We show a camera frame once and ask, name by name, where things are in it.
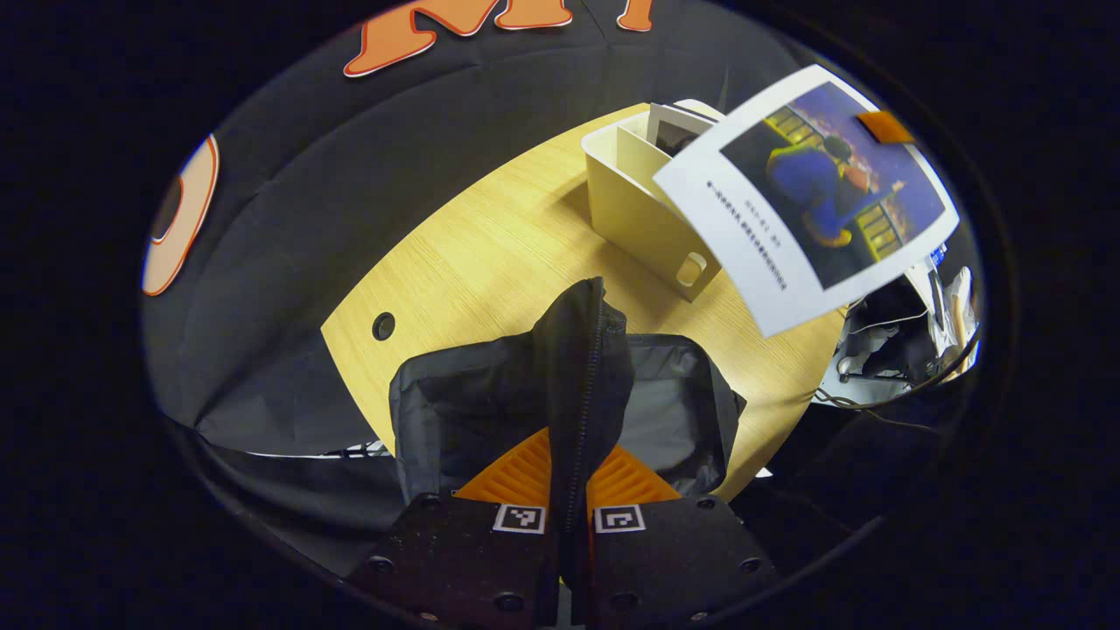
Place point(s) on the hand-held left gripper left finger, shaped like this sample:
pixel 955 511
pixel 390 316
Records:
pixel 464 560

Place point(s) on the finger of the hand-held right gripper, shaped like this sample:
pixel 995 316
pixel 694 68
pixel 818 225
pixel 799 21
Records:
pixel 885 127

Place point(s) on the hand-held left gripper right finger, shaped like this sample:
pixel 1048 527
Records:
pixel 674 560

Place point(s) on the black schoolbag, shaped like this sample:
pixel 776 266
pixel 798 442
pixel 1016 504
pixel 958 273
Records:
pixel 490 394

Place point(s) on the blue spine book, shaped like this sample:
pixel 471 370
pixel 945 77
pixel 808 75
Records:
pixel 770 254

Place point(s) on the white bookshelf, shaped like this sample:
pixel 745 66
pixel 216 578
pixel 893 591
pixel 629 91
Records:
pixel 630 210

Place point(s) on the black backdrop cloth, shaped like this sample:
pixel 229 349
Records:
pixel 289 219

